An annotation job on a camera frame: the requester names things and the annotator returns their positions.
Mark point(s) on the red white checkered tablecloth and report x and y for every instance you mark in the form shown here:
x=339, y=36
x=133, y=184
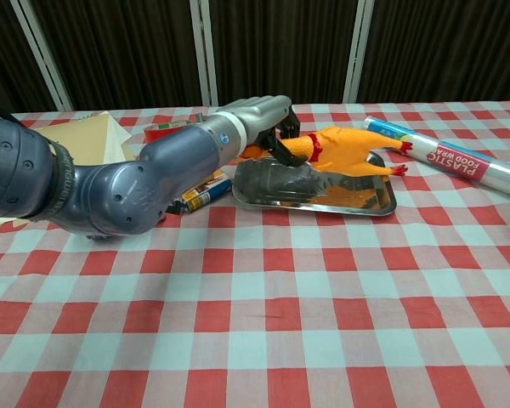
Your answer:
x=255, y=319

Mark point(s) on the shiny metal tray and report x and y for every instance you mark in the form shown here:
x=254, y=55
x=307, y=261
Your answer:
x=280, y=191

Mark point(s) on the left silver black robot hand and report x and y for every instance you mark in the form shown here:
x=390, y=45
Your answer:
x=259, y=112

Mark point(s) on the grey metal partition post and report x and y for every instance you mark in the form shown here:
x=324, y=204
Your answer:
x=204, y=51
x=359, y=51
x=42, y=55

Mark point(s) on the yellow rubber chicken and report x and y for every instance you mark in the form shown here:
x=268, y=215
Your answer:
x=348, y=149

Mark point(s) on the orange blue carton box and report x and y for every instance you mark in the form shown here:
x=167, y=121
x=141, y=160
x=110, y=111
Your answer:
x=208, y=193

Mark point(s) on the manila paper stack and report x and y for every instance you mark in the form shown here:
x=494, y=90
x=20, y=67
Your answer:
x=89, y=140

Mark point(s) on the red tape roll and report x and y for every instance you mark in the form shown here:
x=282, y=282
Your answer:
x=157, y=134

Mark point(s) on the white paper sheets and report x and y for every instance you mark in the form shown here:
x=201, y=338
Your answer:
x=117, y=136

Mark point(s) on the plastic food wrap roll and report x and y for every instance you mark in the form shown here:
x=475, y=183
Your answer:
x=472, y=166

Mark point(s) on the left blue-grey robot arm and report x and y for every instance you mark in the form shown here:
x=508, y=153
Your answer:
x=132, y=187

